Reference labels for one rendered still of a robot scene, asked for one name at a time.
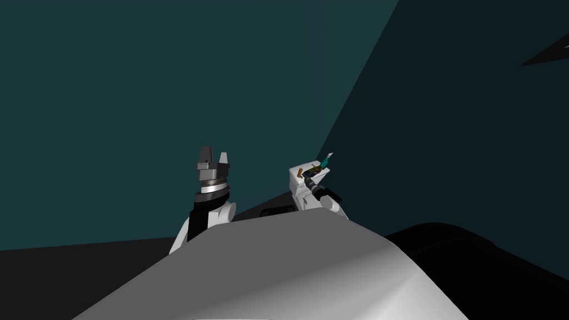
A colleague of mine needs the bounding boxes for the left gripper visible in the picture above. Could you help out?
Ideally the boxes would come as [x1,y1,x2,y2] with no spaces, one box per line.
[197,146,231,183]

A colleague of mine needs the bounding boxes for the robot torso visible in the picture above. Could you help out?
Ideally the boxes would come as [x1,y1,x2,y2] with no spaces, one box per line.
[71,206,470,320]

